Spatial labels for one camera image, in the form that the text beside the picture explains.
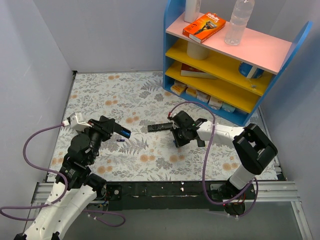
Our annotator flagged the black remote control body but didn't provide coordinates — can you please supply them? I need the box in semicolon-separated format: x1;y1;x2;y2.
113;123;131;139

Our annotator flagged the small black battery door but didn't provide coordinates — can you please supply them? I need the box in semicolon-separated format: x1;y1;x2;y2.
197;139;206;148

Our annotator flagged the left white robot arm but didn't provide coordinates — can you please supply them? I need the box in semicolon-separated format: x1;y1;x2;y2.
14;113;120;240

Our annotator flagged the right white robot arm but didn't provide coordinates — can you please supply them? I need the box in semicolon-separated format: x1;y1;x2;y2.
168;110;278;199

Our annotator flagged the black remote with buttons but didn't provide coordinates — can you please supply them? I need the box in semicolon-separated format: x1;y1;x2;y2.
147;122;173;133

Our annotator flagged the floral table mat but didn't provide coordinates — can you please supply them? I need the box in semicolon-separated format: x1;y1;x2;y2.
46;71;278;183

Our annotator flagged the white tissue pack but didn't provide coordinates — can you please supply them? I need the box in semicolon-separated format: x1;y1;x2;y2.
196;90;211;103
208;96;223;110

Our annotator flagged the orange tissue pack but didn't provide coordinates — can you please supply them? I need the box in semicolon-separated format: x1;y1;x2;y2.
185;86;198;98

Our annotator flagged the white tissue pack right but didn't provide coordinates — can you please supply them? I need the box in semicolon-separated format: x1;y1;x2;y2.
208;96;223;110

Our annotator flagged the yellow tissue pack left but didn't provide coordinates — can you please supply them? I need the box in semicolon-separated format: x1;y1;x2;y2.
170;80;187;96

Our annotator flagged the light blue tissue pack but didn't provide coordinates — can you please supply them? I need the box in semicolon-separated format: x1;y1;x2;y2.
221;102;236;113

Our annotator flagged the red white book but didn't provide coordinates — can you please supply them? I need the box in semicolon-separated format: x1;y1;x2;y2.
180;63;217;80

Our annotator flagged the blue shelf unit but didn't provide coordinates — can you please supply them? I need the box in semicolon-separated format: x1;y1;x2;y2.
163;0;313;126

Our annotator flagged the white paper roll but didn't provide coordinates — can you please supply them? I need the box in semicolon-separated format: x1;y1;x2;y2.
186;42;210;60

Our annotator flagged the orange razor box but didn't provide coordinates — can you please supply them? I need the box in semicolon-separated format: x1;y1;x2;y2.
182;12;227;44

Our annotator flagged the white bottle on shelf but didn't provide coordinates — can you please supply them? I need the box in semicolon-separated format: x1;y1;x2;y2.
184;0;201;23

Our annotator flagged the clear plastic bottle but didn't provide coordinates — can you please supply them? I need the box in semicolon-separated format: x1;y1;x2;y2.
224;0;255;46

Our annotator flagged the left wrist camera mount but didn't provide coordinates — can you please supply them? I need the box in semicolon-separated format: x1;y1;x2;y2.
62;112;92;132

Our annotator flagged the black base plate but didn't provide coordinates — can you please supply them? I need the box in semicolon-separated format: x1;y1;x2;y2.
77;180;258;212

